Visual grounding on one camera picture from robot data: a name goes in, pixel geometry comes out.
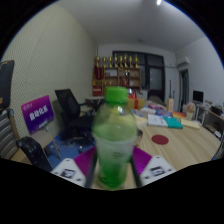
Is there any orange carton box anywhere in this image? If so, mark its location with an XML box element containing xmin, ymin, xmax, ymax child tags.
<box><xmin>166</xmin><ymin>97</ymin><xmax>175</xmax><ymax>113</ymax></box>

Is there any white air conditioner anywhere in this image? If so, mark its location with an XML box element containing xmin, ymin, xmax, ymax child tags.
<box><xmin>175</xmin><ymin>56</ymin><xmax>191</xmax><ymax>68</ymax></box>

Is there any pink flower bouquet in cup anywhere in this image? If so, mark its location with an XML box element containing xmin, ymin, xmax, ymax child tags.
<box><xmin>185</xmin><ymin>101</ymin><xmax>197</xmax><ymax>121</ymax></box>

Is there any blue book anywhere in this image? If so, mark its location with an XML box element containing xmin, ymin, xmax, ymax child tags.
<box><xmin>154</xmin><ymin>109</ymin><xmax>174</xmax><ymax>118</ymax></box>

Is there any pale yellow notepad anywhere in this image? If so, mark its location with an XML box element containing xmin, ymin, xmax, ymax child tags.
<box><xmin>180</xmin><ymin>118</ymin><xmax>202</xmax><ymax>130</ymax></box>
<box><xmin>134</xmin><ymin>114</ymin><xmax>149</xmax><ymax>127</ymax></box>

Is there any purple sign board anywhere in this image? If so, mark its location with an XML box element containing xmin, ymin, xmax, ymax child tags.
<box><xmin>20</xmin><ymin>94</ymin><xmax>55</xmax><ymax>135</ymax></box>

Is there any dark brown chair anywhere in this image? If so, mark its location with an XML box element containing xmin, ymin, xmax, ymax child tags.
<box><xmin>147</xmin><ymin>89</ymin><xmax>166</xmax><ymax>106</ymax></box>

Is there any small white round table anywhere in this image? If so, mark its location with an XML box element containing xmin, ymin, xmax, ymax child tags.
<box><xmin>84</xmin><ymin>95</ymin><xmax>104</xmax><ymax>109</ymax></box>

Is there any yellow gift box red ribbon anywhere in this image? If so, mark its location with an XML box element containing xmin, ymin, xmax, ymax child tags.
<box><xmin>127</xmin><ymin>93</ymin><xmax>146</xmax><ymax>110</ymax></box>

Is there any grey striped office chair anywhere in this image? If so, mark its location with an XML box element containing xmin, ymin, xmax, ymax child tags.
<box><xmin>0</xmin><ymin>59</ymin><xmax>21</xmax><ymax>160</ymax></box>

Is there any pink box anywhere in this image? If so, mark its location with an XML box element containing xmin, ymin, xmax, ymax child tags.
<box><xmin>147</xmin><ymin>103</ymin><xmax>166</xmax><ymax>111</ymax></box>

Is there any long wooden side desk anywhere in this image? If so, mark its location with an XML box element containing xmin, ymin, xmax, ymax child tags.
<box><xmin>194</xmin><ymin>103</ymin><xmax>224</xmax><ymax>141</ymax></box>

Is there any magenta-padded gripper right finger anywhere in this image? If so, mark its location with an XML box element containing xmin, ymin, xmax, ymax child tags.
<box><xmin>131</xmin><ymin>146</ymin><xmax>177</xmax><ymax>188</ymax></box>

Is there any teal book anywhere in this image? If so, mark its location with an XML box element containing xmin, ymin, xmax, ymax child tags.
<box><xmin>163</xmin><ymin>116</ymin><xmax>184</xmax><ymax>130</ymax></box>

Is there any black computer monitor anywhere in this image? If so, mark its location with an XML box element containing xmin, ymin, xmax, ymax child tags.
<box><xmin>192</xmin><ymin>89</ymin><xmax>205</xmax><ymax>104</ymax></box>

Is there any black framed glass door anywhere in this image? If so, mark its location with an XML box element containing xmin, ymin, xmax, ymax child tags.
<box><xmin>112</xmin><ymin>50</ymin><xmax>166</xmax><ymax>101</ymax></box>

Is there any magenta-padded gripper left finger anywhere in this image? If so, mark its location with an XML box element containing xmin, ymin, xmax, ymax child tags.
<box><xmin>50</xmin><ymin>145</ymin><xmax>98</xmax><ymax>188</ymax></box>

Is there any black office chair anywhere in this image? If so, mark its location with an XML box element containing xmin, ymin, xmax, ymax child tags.
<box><xmin>54</xmin><ymin>88</ymin><xmax>101</xmax><ymax>148</ymax></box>

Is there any orange book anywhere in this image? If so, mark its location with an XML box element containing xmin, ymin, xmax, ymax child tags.
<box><xmin>171</xmin><ymin>111</ymin><xmax>188</xmax><ymax>119</ymax></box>

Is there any flat round red coaster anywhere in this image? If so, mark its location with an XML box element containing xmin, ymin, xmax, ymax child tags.
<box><xmin>151</xmin><ymin>134</ymin><xmax>170</xmax><ymax>146</ymax></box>

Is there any green drink bottle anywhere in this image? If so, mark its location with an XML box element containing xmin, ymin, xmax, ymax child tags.
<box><xmin>91</xmin><ymin>86</ymin><xmax>139</xmax><ymax>191</ymax></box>

